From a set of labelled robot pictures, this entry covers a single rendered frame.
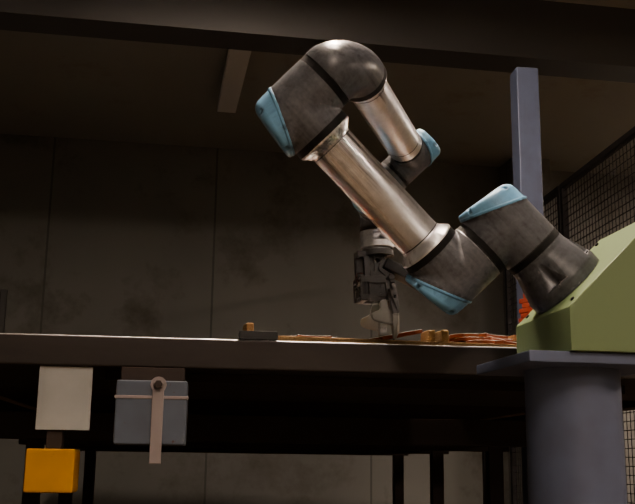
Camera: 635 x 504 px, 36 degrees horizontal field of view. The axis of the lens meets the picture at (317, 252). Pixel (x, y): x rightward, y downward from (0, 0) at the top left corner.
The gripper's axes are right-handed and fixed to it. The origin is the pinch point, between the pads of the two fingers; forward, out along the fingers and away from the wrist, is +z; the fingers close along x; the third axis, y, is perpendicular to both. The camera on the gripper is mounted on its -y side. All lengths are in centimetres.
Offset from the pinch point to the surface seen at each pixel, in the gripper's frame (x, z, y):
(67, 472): 17, 26, 68
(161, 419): 19, 16, 51
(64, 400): 14, 12, 69
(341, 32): -227, -174, -45
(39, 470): 17, 25, 73
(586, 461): 49, 26, -20
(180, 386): 18, 10, 47
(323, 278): -499, -98, -89
